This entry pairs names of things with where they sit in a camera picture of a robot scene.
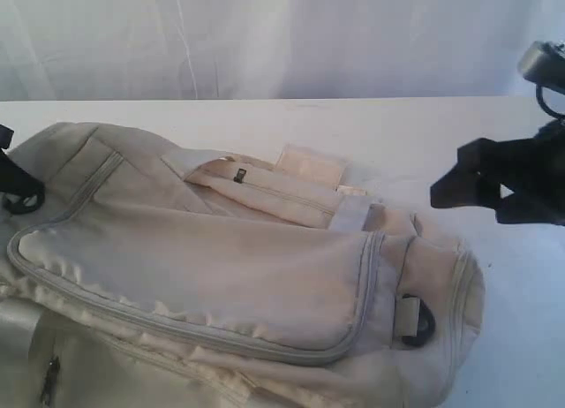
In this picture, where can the beige duffel bag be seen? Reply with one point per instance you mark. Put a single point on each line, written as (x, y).
(160, 276)

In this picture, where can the white backdrop curtain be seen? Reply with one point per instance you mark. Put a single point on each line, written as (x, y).
(268, 49)

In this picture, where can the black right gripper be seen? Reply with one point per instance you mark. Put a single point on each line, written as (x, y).
(533, 169)

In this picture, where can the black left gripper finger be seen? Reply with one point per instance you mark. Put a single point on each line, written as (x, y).
(21, 193)

